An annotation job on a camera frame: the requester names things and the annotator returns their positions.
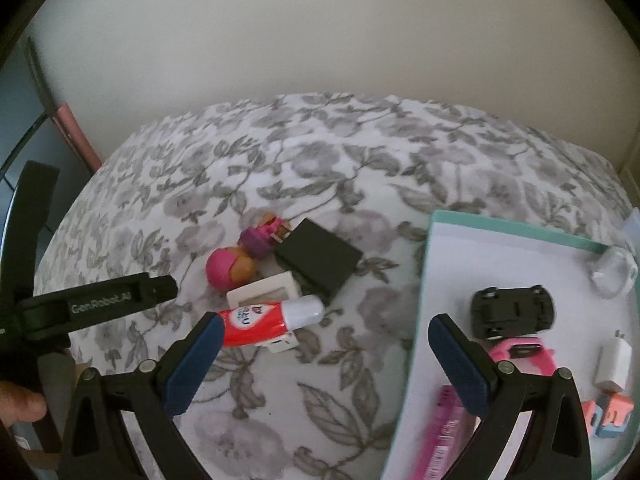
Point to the pink long packet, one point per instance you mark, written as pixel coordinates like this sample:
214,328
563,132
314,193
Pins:
440,440

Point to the white charger plug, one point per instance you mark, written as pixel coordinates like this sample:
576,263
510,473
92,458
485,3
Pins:
614,366

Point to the black toy car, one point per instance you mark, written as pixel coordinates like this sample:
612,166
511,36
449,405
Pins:
510,310

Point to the teal cardboard box tray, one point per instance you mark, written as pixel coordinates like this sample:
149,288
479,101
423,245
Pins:
450,280

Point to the grey wardrobe door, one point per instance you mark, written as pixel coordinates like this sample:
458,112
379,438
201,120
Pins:
20,110

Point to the white square box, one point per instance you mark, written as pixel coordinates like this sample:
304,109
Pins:
260,294

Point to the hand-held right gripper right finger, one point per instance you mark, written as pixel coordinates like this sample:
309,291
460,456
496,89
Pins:
460,370

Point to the grey floral bedsheet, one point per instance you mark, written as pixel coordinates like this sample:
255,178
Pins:
325,160

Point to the pink purple toy doll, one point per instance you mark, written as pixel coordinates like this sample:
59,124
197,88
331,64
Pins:
227,267

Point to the white smartwatch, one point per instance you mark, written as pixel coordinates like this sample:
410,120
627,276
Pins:
611,272

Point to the pink board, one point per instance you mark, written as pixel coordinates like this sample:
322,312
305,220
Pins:
77,132

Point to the black square box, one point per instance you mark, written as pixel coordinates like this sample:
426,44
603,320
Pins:
320,260

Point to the person's left hand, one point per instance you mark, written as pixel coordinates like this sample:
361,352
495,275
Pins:
20,405

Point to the red white tube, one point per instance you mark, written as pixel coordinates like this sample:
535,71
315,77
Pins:
250,322

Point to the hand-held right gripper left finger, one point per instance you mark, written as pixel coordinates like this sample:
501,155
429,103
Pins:
196,360

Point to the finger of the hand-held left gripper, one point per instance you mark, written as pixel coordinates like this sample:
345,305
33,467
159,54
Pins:
162,288

